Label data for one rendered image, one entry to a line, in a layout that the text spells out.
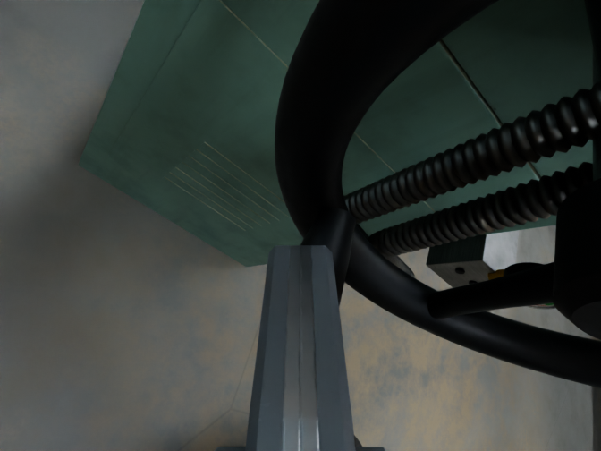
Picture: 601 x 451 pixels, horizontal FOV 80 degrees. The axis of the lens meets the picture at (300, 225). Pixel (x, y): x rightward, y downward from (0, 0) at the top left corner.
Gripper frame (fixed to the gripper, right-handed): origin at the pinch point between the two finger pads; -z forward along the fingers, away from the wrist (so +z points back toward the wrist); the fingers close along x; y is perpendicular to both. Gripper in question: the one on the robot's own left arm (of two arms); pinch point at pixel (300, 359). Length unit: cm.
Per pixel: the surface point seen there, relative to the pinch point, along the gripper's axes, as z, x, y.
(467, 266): -27.3, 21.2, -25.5
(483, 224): -13.0, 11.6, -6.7
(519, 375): -81, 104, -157
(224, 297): -52, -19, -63
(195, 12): -31.8, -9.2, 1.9
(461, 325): -9.1, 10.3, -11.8
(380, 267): -10.2, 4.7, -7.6
